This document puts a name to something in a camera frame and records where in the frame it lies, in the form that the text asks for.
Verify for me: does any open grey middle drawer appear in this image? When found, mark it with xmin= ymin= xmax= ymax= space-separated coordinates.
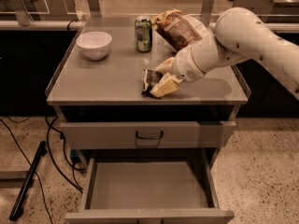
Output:
xmin=65 ymin=148 xmax=234 ymax=224

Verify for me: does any closed grey top drawer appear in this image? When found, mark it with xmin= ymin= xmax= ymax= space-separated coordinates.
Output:
xmin=61 ymin=121 xmax=236 ymax=149

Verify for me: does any grey desk background left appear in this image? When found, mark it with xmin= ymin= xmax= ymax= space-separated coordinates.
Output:
xmin=0 ymin=0 xmax=78 ymax=21

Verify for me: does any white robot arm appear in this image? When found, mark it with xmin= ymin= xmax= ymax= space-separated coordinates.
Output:
xmin=149 ymin=7 xmax=299 ymax=98

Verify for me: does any brown chip bag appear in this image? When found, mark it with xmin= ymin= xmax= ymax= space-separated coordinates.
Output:
xmin=151 ymin=9 xmax=212 ymax=51

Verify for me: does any black drawer handle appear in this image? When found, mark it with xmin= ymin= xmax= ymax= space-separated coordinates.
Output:
xmin=135 ymin=131 xmax=164 ymax=140

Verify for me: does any green soda can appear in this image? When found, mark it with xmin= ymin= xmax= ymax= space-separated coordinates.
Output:
xmin=135 ymin=16 xmax=152 ymax=52

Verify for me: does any black bar on floor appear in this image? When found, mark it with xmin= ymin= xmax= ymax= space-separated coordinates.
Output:
xmin=9 ymin=141 xmax=47 ymax=221

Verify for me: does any white ceramic bowl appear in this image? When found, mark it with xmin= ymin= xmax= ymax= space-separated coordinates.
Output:
xmin=76 ymin=32 xmax=112 ymax=61

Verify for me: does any thin black floor cable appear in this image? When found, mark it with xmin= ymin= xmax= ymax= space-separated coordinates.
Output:
xmin=0 ymin=118 xmax=54 ymax=224

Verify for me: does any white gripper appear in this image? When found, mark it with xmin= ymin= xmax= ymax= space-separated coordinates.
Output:
xmin=149 ymin=49 xmax=205 ymax=98

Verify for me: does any grey drawer cabinet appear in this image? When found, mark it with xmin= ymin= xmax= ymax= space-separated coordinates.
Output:
xmin=44 ymin=15 xmax=251 ymax=224

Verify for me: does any white horizontal rail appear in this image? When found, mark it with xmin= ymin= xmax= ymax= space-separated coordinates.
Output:
xmin=0 ymin=21 xmax=299 ymax=34

